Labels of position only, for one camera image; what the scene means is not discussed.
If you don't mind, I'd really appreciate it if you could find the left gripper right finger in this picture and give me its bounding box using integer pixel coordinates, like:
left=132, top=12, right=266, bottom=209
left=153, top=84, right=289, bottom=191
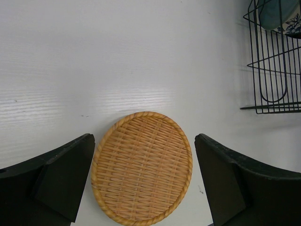
left=195, top=134, right=301, bottom=226

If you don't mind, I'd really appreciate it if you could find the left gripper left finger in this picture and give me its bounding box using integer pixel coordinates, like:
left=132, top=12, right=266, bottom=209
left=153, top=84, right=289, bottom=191
left=0, top=134, right=95, bottom=226

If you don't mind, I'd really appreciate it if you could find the woven bamboo plate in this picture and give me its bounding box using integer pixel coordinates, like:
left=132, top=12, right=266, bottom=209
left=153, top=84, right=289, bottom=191
left=91, top=112, right=193, bottom=226

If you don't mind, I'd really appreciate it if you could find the black wire dish rack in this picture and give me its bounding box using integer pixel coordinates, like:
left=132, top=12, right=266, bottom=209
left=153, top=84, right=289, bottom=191
left=242, top=0, right=301, bottom=114

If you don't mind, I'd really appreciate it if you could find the blue floral plate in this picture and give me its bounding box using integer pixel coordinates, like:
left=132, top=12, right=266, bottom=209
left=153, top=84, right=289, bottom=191
left=276, top=13, right=301, bottom=39

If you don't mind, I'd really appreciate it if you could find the teal plate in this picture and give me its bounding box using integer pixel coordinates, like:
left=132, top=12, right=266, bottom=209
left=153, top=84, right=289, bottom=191
left=257, top=0, right=300, bottom=30

